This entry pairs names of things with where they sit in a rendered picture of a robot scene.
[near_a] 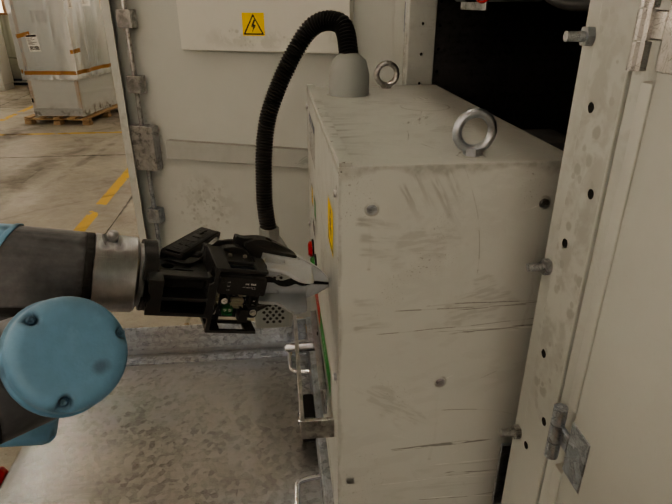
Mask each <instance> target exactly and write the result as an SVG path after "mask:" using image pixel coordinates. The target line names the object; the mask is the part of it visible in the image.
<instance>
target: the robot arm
mask: <svg viewBox="0 0 672 504"><path fill-rule="evenodd" d="M95 234H96V235H95ZM219 238H220V232H218V231H215V230H211V229H208V228H204V227H200V228H198V229H197V230H195V231H193V232H191V233H189V234H187V235H186V236H184V237H182V238H180V239H178V240H177V241H175V242H173V243H171V244H169V245H167V246H166V247H164V248H162V249H161V252H160V257H159V246H158V241H157V240H150V239H143V240H142V242H141V243H140V240H139V239H138V237H133V236H123V235H119V233H118V231H116V230H110V231H108V234H102V233H93V232H84V231H74V230H63V229H53V228H42V227H32V226H24V224H21V223H15V224H4V223H0V447H14V446H31V445H44V444H48V443H50V442H51V441H52V440H53V439H54V438H55V437H56V434H57V429H58V423H59V418H65V417H70V416H74V415H77V414H80V413H82V412H84V411H86V410H88V409H90V408H91V407H92V406H94V405H95V404H97V403H98V402H100V401H101V400H103V399H104V398H105V397H106V396H108V395H109V394H110V393H111V392H112V390H113V389H114V388H115V387H116V385H117V384H118V383H119V381H120V379H121V377H122V375H123V373H124V370H125V367H126V363H127V355H128V349H127V341H126V337H125V331H124V330H123V329H122V327H121V325H120V323H119V322H118V320H117V319H116V318H115V317H114V315H113V314H112V313H111V312H110V311H112V312H131V311H132V310H133V309H134V307H136V310H144V315H154V316H181V317H200V319H201V322H202V325H203V328H204V332H205V333H238V334H255V332H256V331H255V329H254V327H253V325H252V322H251V320H247V317H248V318H254V317H255V316H256V314H257V311H260V310H262V309H264V308H266V307H268V306H269V305H278V306H280V307H282V308H284V309H285V310H287V311H288V312H290V313H292V314H303V313H305V312H306V311H307V300H306V298H308V297H311V296H313V295H315V294H317V293H319V292H321V291H322V290H324V289H326V288H327V287H329V278H328V277H327V276H326V275H325V274H324V272H323V271H322V270H321V269H320V268H318V267H317V266H316V265H314V264H313V263H311V262H310V261H308V260H307V259H305V258H303V257H302V256H300V255H298V254H297V253H295V252H293V251H292V250H290V249H289V248H287V247H285V246H283V245H282V244H280V243H278V242H276V241H275V240H273V239H271V238H268V237H265V236H260V235H239V234H234V237H233V239H224V240H219ZM282 274H283V275H286V276H288V277H290V279H287V280H284V281H280V280H276V279H274V278H272V277H266V276H274V277H275V276H279V275H282ZM264 275H266V276H264ZM218 316H222V317H236V319H237V320H224V319H218ZM217 323H223V324H241V326H242V329H219V327H218V325H217Z"/></svg>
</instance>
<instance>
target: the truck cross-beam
mask: <svg viewBox="0 0 672 504"><path fill-rule="evenodd" d="M305 327H306V331H307V342H314V339H313V331H312V324H311V317H305ZM307 357H308V367H309V369H310V374H309V377H310V387H311V394H313V398H314V408H315V417H316V418H323V410H322V402H321V394H320V388H319V380H318V372H317V364H316V356H315V351H307ZM316 447H317V457H318V467H319V473H321V479H320V487H321V497H322V504H334V499H333V491H332V483H331V475H330V466H329V458H328V450H327V442H326V438H316Z"/></svg>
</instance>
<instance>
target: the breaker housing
mask: <svg viewBox="0 0 672 504"><path fill-rule="evenodd" d="M307 90H308V92H309V95H310V97H311V100H312V102H313V105H314V107H315V110H316V113H317V115H318V118H319V120H320V123H321V125H322V128H323V130H324V133H325V135H326V138H327V140H328V143H329V145H330V148H331V150H332V153H333V155H334V158H335V161H336V163H337V166H338V168H339V226H338V504H493V503H492V496H493V490H494V484H495V478H496V472H497V466H498V460H499V454H500V448H501V443H512V439H513V437H512V436H508V437H500V435H499V429H507V428H511V426H512V425H515V422H516V416H517V410H518V405H519V399H520V393H521V388H522V382H523V377H524V371H525V365H526V360H527V354H528V348H529V343H530V337H531V332H532V326H533V320H534V315H535V309H536V303H537V298H538V292H539V286H540V281H541V275H542V273H541V272H540V271H537V272H527V271H526V264H527V263H539V262H540V261H541V259H542V258H545V253H546V247H547V241H548V236H549V230H550V224H551V219H552V213H553V208H554V202H555V196H556V191H557V185H558V179H559V174H560V168H561V163H562V157H563V151H562V150H560V149H558V148H556V147H554V146H552V145H550V144H549V143H547V142H545V141H543V140H541V139H539V138H537V137H535V136H533V135H531V134H529V133H527V132H526V131H524V130H522V129H520V128H518V127H516V126H514V125H512V124H510V123H508V122H506V121H504V120H502V119H501V118H499V117H497V116H495V115H493V116H494V118H495V120H496V122H497V134H496V137H495V140H494V141H493V143H492V144H491V145H490V147H489V148H487V149H486V150H484V151H483V152H482V156H478V157H470V156H465V155H464V154H463V151H461V150H460V149H458V148H457V147H456V145H455V143H454V141H453V137H452V129H453V126H454V122H455V121H456V120H457V118H458V117H459V116H460V115H461V114H462V113H464V112H465V111H466V110H468V109H473V108H479V107H477V106H476V105H474V104H472V103H470V102H468V101H466V100H464V99H462V98H460V97H458V96H456V95H454V94H452V93H451V92H449V91H447V90H445V89H443V88H441V87H439V86H437V85H393V86H391V88H390V89H383V88H381V86H369V95H368V96H364V97H355V98H344V97H334V96H330V95H329V86H316V87H315V86H314V84H307ZM353 477H354V478H353ZM352 478H353V479H352ZM348 480H350V481H348ZM346 481H347V482H346ZM353 481H354V483H353ZM346 483H348V484H346ZM349 483H350V484H349ZM352 483H353V484H352Z"/></svg>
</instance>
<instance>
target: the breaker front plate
mask: <svg viewBox="0 0 672 504"><path fill-rule="evenodd" d="M306 109H307V124H308V170H309V216H310V221H309V222H308V225H309V226H310V241H311V239H313V240H314V254H316V258H317V267H318V268H320V269H321V270H322V271H323V272H324V274H325V275H326V276H327V277H328V278H329V287H327V288H326V289H324V290H322V291H321V292H319V293H318V300H319V306H320V313H321V319H322V325H323V332H324V338H325V345H326V351H327V358H328V364H329V370H330V392H329V385H328V378H327V371H326V365H325V358H324V351H323V344H322V337H321V331H320V324H319V317H318V310H317V303H316V297H315V295H313V296H311V308H312V311H310V315H311V324H312V331H313V339H314V347H315V356H316V364H317V372H318V380H319V388H320V394H321V402H322V410H323V418H325V417H334V437H327V438H326V442H327V450H328V458H329V466H330V475H331V483H332V491H333V499H334V504H338V226H339V168H338V166H337V163H336V161H335V158H334V155H333V153H332V150H331V148H330V145H329V143H328V140H327V138H326V135H325V133H324V130H323V128H322V125H321V123H320V120H319V118H318V115H317V113H316V110H315V107H314V105H313V102H312V100H311V97H310V95H309V92H308V90H307V104H306ZM309 113H310V116H311V119H312V123H313V126H314V143H315V168H314V164H313V160H312V156H311V152H310V137H309ZM311 183H312V185H311ZM312 188H313V205H312ZM314 197H315V202H316V220H315V215H314ZM328 198H329V201H330V204H331V208H332V211H333V256H332V252H331V248H330V243H329V239H328ZM313 221H314V226H315V235H314V230H313ZM317 332H318V335H317Z"/></svg>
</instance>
